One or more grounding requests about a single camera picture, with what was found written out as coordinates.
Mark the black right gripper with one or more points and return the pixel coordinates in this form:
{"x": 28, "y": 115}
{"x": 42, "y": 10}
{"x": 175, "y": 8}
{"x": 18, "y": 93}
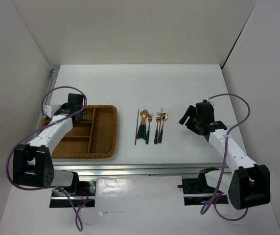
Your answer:
{"x": 191, "y": 111}

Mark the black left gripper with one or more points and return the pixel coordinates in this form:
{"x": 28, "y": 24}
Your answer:
{"x": 62, "y": 107}

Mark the gold spoon green handle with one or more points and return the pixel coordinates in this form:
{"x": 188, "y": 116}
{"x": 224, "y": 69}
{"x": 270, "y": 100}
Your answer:
{"x": 145, "y": 127}
{"x": 139, "y": 136}
{"x": 164, "y": 119}

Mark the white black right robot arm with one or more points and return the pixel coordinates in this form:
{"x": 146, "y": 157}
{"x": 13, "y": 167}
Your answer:
{"x": 248, "y": 184}

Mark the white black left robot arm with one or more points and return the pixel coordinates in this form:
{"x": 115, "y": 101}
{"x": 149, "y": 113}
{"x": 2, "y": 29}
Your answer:
{"x": 32, "y": 162}

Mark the brown wicker divided tray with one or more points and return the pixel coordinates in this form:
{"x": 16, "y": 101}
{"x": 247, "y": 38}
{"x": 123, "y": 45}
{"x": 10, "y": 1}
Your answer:
{"x": 96, "y": 140}

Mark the copper chopstick left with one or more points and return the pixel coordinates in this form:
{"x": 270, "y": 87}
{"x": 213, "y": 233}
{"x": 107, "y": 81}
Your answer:
{"x": 137, "y": 124}

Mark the aluminium frame rail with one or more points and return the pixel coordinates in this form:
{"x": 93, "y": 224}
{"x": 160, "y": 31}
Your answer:
{"x": 151, "y": 87}

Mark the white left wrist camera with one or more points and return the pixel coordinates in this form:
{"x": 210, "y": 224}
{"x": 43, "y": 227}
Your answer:
{"x": 50, "y": 110}

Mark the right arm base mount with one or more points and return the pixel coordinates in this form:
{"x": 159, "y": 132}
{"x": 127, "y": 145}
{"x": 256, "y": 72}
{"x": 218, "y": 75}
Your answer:
{"x": 195, "y": 190}

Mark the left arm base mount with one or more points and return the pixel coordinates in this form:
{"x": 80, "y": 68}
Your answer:
{"x": 81, "y": 194}

